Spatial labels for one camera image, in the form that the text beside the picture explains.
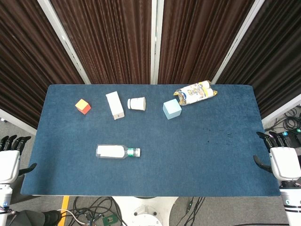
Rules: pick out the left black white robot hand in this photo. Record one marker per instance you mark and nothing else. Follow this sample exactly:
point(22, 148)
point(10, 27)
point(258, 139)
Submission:
point(9, 164)

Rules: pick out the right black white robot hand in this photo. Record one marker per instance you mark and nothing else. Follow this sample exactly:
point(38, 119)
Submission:
point(285, 162)

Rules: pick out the transparent plastic bottle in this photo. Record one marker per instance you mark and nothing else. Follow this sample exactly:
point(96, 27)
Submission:
point(110, 151)

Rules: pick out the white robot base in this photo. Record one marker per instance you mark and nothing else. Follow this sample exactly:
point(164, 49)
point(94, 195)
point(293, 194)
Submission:
point(145, 212)

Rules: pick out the black device with lights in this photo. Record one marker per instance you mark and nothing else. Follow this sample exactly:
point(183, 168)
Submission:
point(292, 139)

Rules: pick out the black shoe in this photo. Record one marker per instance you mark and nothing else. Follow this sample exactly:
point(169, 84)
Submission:
point(50, 217)

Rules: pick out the yellow floor tape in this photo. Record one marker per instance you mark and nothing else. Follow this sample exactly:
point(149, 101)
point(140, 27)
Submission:
point(64, 207)

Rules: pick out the orange yellow cube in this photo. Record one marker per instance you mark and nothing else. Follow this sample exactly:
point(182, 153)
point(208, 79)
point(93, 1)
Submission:
point(82, 106)

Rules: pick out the dark brown curtain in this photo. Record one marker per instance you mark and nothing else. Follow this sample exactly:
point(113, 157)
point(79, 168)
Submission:
point(108, 42)
point(270, 58)
point(26, 70)
point(197, 42)

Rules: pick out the green circuit board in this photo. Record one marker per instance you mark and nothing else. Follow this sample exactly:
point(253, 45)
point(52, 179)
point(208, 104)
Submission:
point(109, 220)

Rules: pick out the yellow white snack package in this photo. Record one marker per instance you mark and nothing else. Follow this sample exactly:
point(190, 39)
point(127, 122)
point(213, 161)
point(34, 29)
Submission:
point(194, 93)

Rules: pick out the white carton box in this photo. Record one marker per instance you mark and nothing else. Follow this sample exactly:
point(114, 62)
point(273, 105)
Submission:
point(114, 104)

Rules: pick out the blue table mat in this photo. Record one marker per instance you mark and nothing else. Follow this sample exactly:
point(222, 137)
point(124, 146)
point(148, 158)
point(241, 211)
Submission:
point(164, 176)

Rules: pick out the light blue cube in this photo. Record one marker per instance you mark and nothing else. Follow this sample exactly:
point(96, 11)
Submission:
point(172, 109)

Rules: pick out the white paper cup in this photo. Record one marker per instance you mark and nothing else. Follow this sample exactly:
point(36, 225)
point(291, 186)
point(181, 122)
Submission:
point(137, 103)

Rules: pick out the white frame rail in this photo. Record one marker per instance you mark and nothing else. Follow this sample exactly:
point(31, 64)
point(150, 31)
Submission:
point(282, 111)
point(16, 122)

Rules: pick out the white frame post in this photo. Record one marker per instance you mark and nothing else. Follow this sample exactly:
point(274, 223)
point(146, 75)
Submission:
point(64, 44)
point(156, 42)
point(237, 42)

